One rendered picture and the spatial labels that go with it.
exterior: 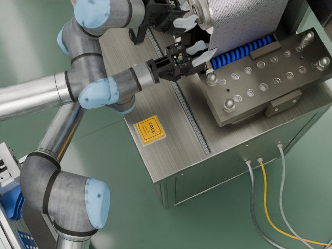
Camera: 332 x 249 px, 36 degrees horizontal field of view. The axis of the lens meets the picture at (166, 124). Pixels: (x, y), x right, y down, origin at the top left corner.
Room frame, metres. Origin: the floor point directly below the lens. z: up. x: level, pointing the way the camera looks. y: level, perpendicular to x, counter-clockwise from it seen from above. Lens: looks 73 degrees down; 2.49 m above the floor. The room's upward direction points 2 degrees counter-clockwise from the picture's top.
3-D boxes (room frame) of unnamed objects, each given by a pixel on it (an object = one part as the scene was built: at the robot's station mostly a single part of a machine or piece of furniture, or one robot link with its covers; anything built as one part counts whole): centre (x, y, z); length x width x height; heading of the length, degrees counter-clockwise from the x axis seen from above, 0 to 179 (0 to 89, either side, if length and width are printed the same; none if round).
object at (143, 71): (0.56, 0.06, 1.11); 0.08 x 0.05 x 0.08; 22
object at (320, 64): (0.60, -0.49, 1.05); 0.04 x 0.04 x 0.04
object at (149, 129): (0.45, 0.05, 0.91); 0.07 x 0.07 x 0.02; 22
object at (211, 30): (0.69, -0.11, 1.25); 0.15 x 0.01 x 0.15; 22
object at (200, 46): (0.64, -0.11, 1.11); 0.09 x 0.03 x 0.06; 113
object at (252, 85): (0.58, -0.32, 1.00); 0.40 x 0.16 x 0.06; 112
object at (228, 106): (0.48, -0.19, 1.05); 0.04 x 0.04 x 0.04
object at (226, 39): (0.68, -0.24, 1.12); 0.23 x 0.01 x 0.18; 112
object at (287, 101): (0.50, -0.37, 0.96); 0.10 x 0.03 x 0.11; 112
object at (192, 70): (0.59, -0.08, 1.09); 0.09 x 0.05 x 0.02; 111
